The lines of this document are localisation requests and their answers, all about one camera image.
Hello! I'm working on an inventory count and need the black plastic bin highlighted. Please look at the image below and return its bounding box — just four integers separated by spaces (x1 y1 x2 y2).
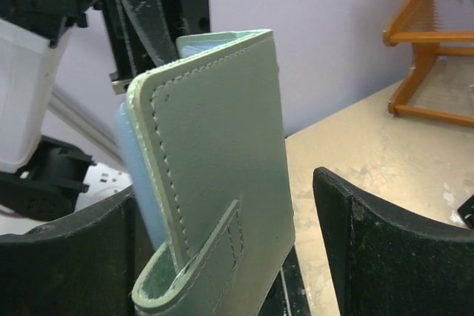
457 195 474 229

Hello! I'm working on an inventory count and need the green card holder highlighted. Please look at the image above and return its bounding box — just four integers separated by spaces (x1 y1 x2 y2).
116 29 295 315

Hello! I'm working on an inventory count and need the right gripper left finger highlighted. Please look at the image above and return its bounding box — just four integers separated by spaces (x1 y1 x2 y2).
1 187 153 315

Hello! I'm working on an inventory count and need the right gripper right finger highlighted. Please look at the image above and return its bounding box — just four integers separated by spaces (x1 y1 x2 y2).
313 167 473 315

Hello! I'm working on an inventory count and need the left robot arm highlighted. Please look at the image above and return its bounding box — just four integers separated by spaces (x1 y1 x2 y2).
1 0 210 221

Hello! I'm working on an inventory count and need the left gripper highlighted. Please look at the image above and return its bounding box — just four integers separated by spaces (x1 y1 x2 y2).
98 0 210 94

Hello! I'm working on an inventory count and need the wooden rack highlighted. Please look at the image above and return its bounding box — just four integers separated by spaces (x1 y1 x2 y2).
383 0 473 127

